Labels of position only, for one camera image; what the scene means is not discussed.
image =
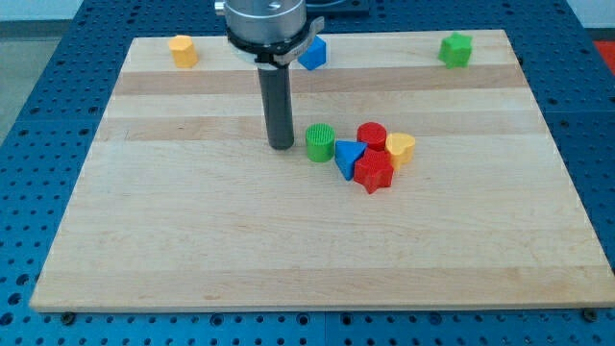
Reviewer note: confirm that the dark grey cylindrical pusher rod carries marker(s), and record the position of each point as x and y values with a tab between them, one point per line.
277	107

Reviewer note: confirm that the green cylinder block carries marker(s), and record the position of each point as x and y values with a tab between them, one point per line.
320	138

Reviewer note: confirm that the blue cube block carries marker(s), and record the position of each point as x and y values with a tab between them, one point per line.
315	56

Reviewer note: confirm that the yellow hexagon block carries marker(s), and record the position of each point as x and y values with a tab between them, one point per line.
183	51

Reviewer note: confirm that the blue triangle block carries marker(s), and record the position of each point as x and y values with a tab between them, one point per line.
346	155

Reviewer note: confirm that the red cylinder block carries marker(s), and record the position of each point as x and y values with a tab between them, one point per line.
373	134

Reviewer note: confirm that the red star block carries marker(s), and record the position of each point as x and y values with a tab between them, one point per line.
374	170

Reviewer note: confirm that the yellow heart block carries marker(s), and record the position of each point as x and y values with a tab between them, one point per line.
400	147

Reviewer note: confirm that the wooden board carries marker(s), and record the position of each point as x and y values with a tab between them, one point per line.
182	206

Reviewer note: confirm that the green star block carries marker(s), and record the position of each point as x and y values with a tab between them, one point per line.
455	50

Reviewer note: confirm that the blue perforated metal table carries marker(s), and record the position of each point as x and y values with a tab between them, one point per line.
44	151

